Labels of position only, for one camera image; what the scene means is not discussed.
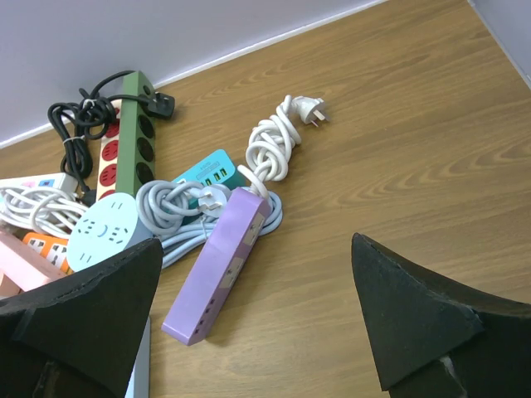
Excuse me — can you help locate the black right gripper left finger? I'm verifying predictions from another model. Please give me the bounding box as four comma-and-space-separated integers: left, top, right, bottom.
1, 238, 163, 397

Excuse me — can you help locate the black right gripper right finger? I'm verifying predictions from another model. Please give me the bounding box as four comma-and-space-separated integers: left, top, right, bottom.
352, 233, 530, 397

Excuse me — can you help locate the light blue power strip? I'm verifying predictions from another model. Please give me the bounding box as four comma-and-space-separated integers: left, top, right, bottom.
124, 318, 151, 398

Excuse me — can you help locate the pink power strip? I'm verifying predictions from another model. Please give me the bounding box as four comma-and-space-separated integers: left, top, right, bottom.
1, 231, 66, 299

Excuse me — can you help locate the orange power strip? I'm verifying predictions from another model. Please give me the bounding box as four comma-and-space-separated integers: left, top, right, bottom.
22, 232, 74, 274

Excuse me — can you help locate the light blue round socket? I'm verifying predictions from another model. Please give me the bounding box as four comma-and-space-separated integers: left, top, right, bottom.
66, 192, 153, 272

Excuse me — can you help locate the red and cream power strip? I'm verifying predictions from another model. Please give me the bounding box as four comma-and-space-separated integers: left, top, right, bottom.
95, 99, 121, 201

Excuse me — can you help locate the white strip with coloured sockets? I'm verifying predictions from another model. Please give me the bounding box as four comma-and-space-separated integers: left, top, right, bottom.
1, 172, 78, 192

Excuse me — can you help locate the green power strip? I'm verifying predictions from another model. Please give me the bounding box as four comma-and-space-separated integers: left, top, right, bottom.
115, 70, 157, 197

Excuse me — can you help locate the purple power strip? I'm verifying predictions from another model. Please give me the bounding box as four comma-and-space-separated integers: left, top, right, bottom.
162, 187, 270, 346

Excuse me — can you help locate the teal usb power strip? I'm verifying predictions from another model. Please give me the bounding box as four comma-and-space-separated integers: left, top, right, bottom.
171, 149, 246, 227

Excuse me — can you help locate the white bundled cable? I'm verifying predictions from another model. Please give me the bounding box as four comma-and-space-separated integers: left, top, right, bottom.
0, 185, 87, 240

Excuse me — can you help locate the grey-blue bundled cable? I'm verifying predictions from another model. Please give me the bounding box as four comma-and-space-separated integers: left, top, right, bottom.
135, 179, 285, 269

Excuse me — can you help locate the black bundled cable with plug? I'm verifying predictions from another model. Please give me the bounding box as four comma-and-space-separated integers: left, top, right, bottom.
47, 70, 176, 206

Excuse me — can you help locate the white knotted cable with plug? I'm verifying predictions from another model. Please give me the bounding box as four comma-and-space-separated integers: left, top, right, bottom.
237, 95, 331, 199

